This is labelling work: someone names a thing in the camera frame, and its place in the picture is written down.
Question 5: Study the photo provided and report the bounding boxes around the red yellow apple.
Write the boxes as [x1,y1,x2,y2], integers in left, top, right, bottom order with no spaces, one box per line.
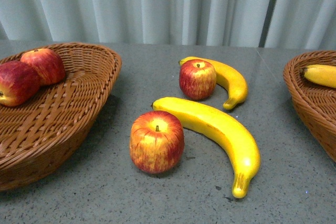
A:
[179,59,217,101]
[129,111,185,174]

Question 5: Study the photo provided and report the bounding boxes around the small yellow banana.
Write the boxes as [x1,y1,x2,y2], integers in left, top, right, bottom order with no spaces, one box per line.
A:
[179,56,248,110]

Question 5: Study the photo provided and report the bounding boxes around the large yellow banana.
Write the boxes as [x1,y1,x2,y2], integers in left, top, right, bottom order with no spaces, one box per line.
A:
[152,97,261,198]

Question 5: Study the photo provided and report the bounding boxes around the red apple back of basket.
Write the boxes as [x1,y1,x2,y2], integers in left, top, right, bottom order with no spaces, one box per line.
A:
[20,48,66,86]

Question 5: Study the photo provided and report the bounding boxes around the left brown wicker basket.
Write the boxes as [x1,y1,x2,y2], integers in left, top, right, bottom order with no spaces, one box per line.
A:
[1,42,122,191]

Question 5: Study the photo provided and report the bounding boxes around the brown wicker basket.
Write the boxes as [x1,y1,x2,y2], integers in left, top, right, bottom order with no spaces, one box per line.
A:
[1,42,122,191]
[283,50,335,161]

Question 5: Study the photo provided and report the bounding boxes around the grey pleated curtain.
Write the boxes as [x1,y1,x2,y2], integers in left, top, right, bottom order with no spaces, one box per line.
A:
[1,0,335,49]

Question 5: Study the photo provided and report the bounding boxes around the right brown wicker basket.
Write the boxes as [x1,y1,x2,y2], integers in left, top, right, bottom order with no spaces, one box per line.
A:
[283,50,335,161]

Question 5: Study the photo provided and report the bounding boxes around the red apple lying sideways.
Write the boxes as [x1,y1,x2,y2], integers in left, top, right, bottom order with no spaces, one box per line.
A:
[1,60,40,107]

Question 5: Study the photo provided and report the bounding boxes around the yellow banana in right basket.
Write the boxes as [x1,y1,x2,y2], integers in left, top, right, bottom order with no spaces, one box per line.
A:
[300,64,336,88]

